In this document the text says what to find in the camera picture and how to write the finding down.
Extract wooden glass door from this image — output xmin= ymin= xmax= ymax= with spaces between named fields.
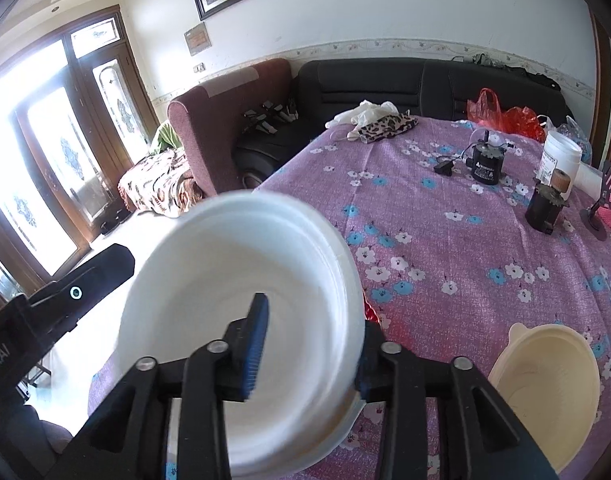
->
xmin=0 ymin=5 xmax=159 ymax=301

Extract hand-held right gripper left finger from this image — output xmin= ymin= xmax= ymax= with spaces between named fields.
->
xmin=46 ymin=292 xmax=271 ymax=480

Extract white gloves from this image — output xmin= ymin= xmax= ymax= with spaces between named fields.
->
xmin=325 ymin=100 xmax=399 ymax=129

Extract white plastic jar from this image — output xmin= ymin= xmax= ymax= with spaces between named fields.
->
xmin=538 ymin=131 xmax=584 ymax=187

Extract red plastic bag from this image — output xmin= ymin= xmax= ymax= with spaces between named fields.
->
xmin=466 ymin=88 xmax=547 ymax=142

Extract black cylindrical device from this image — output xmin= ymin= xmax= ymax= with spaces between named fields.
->
xmin=467 ymin=130 xmax=507 ymax=186

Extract dark jar with wooden lid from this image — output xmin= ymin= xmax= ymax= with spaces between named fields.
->
xmin=524 ymin=170 xmax=572 ymax=235

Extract maroon armchair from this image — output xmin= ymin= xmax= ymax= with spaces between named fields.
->
xmin=167 ymin=58 xmax=293 ymax=199

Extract white plastic bowl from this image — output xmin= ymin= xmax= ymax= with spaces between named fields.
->
xmin=116 ymin=192 xmax=367 ymax=478

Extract leopard print pouch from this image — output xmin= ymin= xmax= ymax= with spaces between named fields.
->
xmin=346 ymin=115 xmax=417 ymax=145

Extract red gold-rimmed plate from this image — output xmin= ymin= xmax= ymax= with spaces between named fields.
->
xmin=361 ymin=296 xmax=393 ymax=341

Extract black metal stand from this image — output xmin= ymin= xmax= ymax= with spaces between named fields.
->
xmin=579 ymin=160 xmax=611 ymax=237

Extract black leather sofa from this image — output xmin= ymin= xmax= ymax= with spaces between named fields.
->
xmin=234 ymin=57 xmax=573 ymax=192

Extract purple floral tablecloth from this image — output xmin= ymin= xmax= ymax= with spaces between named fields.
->
xmin=88 ymin=114 xmax=611 ymax=480

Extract small wall plaque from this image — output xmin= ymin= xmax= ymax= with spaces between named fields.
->
xmin=184 ymin=22 xmax=212 ymax=57

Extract brown patterned blanket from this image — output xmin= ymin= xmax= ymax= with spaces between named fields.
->
xmin=118 ymin=149 xmax=206 ymax=219

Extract green cloth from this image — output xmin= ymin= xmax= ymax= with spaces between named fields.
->
xmin=150 ymin=122 xmax=182 ymax=157

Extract black and white cloth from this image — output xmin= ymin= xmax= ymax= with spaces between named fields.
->
xmin=242 ymin=100 xmax=299 ymax=135

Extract cream plastic bowl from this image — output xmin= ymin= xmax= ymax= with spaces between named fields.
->
xmin=487 ymin=323 xmax=602 ymax=473

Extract clear plastic bag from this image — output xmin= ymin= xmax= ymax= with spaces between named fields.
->
xmin=540 ymin=115 xmax=594 ymax=166

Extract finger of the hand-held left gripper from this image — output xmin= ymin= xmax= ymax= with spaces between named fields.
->
xmin=30 ymin=243 xmax=136 ymax=333

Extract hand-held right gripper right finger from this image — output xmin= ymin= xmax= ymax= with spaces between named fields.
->
xmin=354 ymin=322 xmax=560 ymax=480

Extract white box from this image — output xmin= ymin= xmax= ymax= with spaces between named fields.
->
xmin=575 ymin=164 xmax=605 ymax=202

